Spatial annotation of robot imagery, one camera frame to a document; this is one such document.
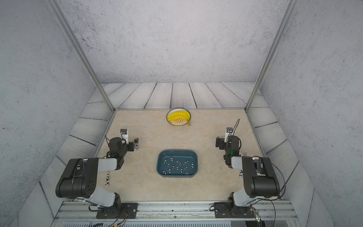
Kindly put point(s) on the left frame post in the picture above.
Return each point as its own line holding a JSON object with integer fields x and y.
{"x": 55, "y": 8}

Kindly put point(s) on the round patterned plate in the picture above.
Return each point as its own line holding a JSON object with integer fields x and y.
{"x": 178, "y": 116}

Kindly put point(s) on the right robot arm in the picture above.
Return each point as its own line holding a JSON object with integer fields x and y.
{"x": 259, "y": 177}

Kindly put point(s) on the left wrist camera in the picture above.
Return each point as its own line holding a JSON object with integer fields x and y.
{"x": 124, "y": 135}

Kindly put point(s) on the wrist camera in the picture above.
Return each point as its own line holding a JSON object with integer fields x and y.
{"x": 229, "y": 132}
{"x": 124, "y": 135}

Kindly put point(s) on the yellow banana bunch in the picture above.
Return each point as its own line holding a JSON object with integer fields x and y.
{"x": 179, "y": 116}

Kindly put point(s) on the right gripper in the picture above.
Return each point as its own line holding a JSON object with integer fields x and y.
{"x": 222, "y": 143}

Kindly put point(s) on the spoon with patterned handle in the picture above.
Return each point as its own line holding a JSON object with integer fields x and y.
{"x": 107, "y": 179}

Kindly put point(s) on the aluminium mounting rail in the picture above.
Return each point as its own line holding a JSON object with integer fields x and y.
{"x": 179, "y": 213}

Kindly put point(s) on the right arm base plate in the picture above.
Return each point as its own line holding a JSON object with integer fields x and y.
{"x": 226, "y": 210}

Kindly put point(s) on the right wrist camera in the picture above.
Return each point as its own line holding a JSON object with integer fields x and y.
{"x": 229, "y": 132}

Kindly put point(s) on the frame post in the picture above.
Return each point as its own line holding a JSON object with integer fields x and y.
{"x": 55, "y": 8}
{"x": 274, "y": 47}

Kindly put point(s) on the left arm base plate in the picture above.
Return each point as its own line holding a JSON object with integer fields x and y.
{"x": 123, "y": 211}

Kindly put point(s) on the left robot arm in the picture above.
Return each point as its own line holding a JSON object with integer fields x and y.
{"x": 79, "y": 178}

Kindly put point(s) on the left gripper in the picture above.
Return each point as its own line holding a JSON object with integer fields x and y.
{"x": 131, "y": 148}

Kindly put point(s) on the right frame post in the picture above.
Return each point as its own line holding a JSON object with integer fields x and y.
{"x": 274, "y": 47}

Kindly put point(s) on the teal plastic storage box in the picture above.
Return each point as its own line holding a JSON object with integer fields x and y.
{"x": 177, "y": 163}

